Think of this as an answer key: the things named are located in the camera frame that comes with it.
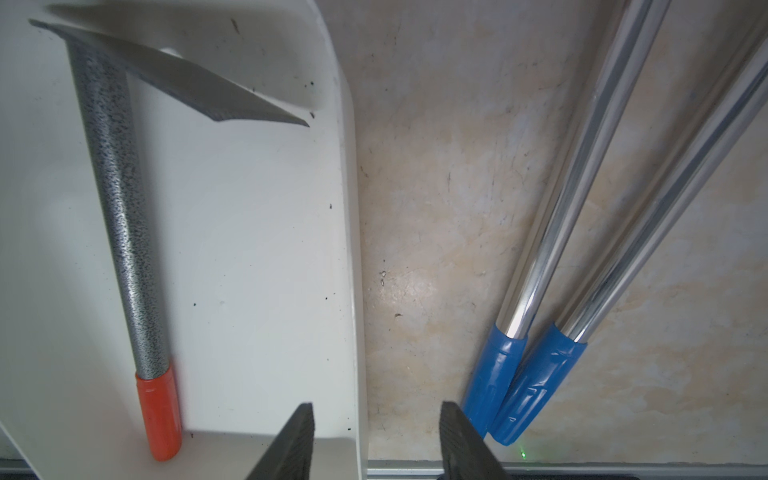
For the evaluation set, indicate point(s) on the cream storage box tray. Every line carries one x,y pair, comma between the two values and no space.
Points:
257,241

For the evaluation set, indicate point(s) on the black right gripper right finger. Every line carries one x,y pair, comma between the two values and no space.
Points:
465,456

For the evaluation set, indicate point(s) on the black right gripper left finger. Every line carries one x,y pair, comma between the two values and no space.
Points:
289,456

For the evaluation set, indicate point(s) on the steel hoe blue handle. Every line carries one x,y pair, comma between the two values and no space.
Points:
613,72
738,94

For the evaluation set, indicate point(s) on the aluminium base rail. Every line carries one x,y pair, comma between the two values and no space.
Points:
390,469

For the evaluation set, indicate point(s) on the grey hoe red handle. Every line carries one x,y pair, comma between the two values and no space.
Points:
100,66

